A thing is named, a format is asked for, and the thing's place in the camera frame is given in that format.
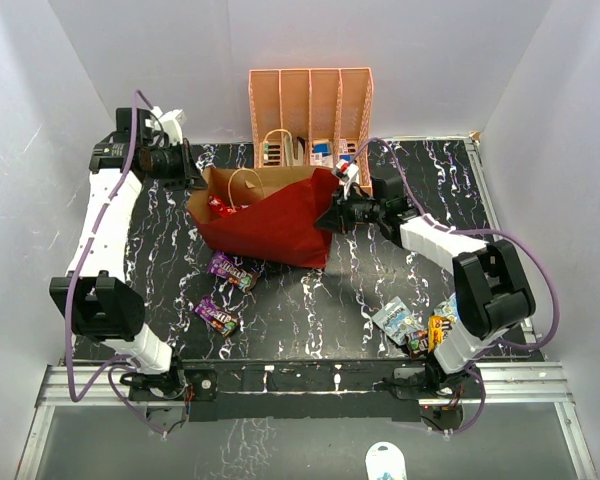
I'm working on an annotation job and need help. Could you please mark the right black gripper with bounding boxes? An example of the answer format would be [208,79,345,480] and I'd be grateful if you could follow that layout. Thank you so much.
[315,183,385,235]

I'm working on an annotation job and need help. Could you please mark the red chips bag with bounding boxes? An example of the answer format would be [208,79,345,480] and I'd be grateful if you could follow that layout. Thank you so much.
[208,195,248,217]

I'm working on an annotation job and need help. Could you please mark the red paper bag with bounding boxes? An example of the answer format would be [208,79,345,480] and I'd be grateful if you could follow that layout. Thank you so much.
[187,146,339,269]

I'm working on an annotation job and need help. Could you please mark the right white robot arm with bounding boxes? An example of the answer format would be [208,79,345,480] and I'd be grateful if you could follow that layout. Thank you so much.
[315,173,536,397]

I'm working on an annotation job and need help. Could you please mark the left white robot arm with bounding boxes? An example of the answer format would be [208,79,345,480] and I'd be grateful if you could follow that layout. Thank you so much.
[49,107,207,399]

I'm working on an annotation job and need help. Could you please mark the red white paper box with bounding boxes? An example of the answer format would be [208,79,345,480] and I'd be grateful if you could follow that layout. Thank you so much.
[310,139,333,168]

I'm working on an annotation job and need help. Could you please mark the grey stapler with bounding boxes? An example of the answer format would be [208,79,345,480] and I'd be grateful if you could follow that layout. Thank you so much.
[285,134,305,166]

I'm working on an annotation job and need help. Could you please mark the purple candy pack upper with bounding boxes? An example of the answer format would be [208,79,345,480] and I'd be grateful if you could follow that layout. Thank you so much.
[207,251,259,292]

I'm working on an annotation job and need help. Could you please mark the purple candy pack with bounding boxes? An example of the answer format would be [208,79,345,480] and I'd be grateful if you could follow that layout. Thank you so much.
[194,296,239,337]
[207,251,259,292]

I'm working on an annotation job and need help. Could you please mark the peach desk organizer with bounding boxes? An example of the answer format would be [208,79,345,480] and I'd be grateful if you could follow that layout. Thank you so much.
[248,67,374,193]

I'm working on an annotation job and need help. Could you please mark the light blue snack pouch left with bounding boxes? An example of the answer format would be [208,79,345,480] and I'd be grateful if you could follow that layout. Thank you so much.
[372,296,424,346]

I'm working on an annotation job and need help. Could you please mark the light blue snack pouch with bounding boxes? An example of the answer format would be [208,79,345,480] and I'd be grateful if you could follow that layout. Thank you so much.
[433,293,459,323]
[372,296,424,346]

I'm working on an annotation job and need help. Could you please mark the purple candy pack lower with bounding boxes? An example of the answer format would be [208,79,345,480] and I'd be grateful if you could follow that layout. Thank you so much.
[194,296,239,337]

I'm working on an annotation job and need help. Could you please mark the yellow candy pack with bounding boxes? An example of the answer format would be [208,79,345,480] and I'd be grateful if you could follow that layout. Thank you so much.
[428,315,454,352]

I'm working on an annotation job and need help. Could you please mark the light blue snack pouch right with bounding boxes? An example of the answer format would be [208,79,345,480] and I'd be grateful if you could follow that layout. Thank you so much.
[433,293,459,323]

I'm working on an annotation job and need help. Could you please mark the brown candy pack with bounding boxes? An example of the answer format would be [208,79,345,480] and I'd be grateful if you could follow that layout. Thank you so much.
[405,330,429,359]

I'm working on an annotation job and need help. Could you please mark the white oval object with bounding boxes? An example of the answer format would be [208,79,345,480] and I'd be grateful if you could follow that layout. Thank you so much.
[365,441,407,480]

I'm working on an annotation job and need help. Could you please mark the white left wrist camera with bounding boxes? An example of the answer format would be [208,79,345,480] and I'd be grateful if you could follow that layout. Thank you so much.
[145,106,186,145]

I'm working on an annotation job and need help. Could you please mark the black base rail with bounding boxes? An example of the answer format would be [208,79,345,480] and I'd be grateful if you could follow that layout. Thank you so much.
[121,359,480,422]

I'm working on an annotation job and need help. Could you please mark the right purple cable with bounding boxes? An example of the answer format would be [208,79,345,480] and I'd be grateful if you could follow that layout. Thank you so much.
[349,137,561,435]

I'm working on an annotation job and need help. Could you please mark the purple cable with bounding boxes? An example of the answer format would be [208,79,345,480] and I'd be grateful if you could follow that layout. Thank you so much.
[63,89,171,436]
[349,137,561,435]

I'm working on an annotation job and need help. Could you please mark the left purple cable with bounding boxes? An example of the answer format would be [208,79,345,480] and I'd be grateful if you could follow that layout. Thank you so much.
[63,89,171,436]

